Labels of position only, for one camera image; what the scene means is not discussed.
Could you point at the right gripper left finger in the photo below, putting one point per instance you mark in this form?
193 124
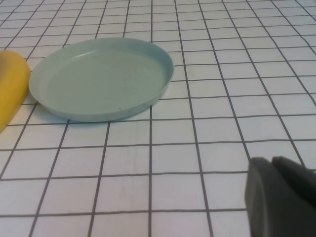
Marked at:
261 202

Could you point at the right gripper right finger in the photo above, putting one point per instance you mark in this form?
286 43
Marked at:
301 180

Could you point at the yellow banana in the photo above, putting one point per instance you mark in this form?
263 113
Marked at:
12 86

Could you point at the pale blue-green round plate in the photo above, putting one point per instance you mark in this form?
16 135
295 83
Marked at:
98 81

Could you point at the white grid-pattern tablecloth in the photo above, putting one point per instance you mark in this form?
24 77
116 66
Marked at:
172 148

